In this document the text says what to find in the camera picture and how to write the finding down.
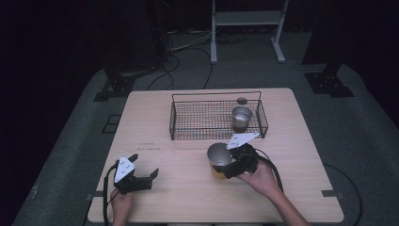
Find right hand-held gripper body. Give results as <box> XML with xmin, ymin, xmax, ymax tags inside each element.
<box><xmin>226</xmin><ymin>132</ymin><xmax>261</xmax><ymax>177</ymax></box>

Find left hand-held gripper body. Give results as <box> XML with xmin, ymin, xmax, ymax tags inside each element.
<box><xmin>113</xmin><ymin>155</ymin><xmax>154</xmax><ymax>195</ymax></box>

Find steel cup with yellow base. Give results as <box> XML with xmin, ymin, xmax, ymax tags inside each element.
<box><xmin>206</xmin><ymin>142</ymin><xmax>234</xmax><ymax>180</ymax></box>

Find steel cup with brown base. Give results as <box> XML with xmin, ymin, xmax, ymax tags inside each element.
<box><xmin>231</xmin><ymin>105</ymin><xmax>254</xmax><ymax>133</ymax></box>

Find black wire basket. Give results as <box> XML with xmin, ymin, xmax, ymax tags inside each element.
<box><xmin>168</xmin><ymin>90</ymin><xmax>269</xmax><ymax>141</ymax></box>

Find person's left hand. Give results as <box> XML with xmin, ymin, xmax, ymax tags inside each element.
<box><xmin>109</xmin><ymin>187</ymin><xmax>135</xmax><ymax>226</ymax></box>

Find person's right hand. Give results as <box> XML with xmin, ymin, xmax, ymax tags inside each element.
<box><xmin>236</xmin><ymin>161</ymin><xmax>285</xmax><ymax>201</ymax></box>

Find black stand base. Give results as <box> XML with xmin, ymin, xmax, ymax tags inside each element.
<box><xmin>304</xmin><ymin>62</ymin><xmax>356</xmax><ymax>98</ymax></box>
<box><xmin>93</xmin><ymin>70</ymin><xmax>136</xmax><ymax>103</ymax></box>

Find left hand-held gripper black cable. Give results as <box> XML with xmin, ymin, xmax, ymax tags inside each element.
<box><xmin>103</xmin><ymin>164</ymin><xmax>121</xmax><ymax>226</ymax></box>

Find hand-held gripper black cable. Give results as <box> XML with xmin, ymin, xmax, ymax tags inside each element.
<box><xmin>254</xmin><ymin>148</ymin><xmax>285</xmax><ymax>193</ymax></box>
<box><xmin>103</xmin><ymin>164</ymin><xmax>121</xmax><ymax>226</ymax></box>

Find right hand-held gripper black cable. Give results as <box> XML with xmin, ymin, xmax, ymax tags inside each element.
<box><xmin>254</xmin><ymin>148</ymin><xmax>285</xmax><ymax>193</ymax></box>

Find black floor cables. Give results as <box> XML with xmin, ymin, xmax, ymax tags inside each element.
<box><xmin>146</xmin><ymin>46</ymin><xmax>215</xmax><ymax>91</ymax></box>

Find thin black floor cable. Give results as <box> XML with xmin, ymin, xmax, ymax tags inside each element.
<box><xmin>323</xmin><ymin>162</ymin><xmax>364</xmax><ymax>226</ymax></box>

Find white floor cables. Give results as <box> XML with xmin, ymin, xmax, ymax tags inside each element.
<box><xmin>168</xmin><ymin>30</ymin><xmax>215</xmax><ymax>54</ymax></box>

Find white metal stand frame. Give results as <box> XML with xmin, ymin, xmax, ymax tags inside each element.
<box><xmin>210</xmin><ymin>0</ymin><xmax>290</xmax><ymax>64</ymax></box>

